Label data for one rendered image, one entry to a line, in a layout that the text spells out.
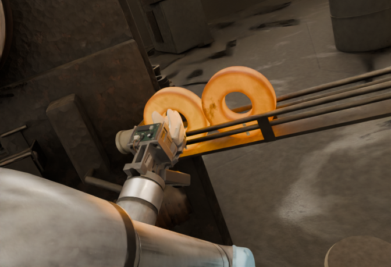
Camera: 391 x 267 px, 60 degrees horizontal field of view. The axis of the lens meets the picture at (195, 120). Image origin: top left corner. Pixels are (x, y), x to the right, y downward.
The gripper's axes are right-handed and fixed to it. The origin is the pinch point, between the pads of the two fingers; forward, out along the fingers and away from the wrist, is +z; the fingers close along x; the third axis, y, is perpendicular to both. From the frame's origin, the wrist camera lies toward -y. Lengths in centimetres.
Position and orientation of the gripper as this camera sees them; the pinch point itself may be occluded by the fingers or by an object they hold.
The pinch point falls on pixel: (174, 117)
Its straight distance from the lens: 76.5
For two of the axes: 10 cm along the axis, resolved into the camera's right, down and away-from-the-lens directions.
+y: -3.8, -6.8, -6.2
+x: -9.0, 1.4, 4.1
